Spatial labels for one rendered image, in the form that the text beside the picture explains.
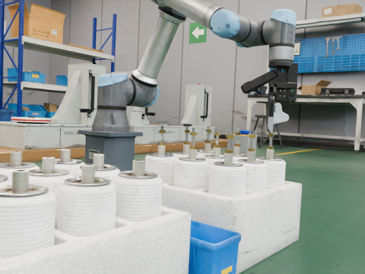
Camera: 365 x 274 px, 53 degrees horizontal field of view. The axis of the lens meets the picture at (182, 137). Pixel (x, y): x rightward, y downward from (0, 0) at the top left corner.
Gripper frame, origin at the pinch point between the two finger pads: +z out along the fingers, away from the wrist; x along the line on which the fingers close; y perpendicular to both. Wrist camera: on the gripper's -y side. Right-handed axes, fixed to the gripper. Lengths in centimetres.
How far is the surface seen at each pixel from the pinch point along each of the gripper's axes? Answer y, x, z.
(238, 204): -5.4, -30.8, 17.3
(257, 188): -1.9, -14.9, 16.0
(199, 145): -85, 314, 30
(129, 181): -23, -54, 10
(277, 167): 3.1, -4.1, 11.1
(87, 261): -23, -69, 19
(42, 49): -388, 437, -107
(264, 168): -0.6, -13.4, 10.6
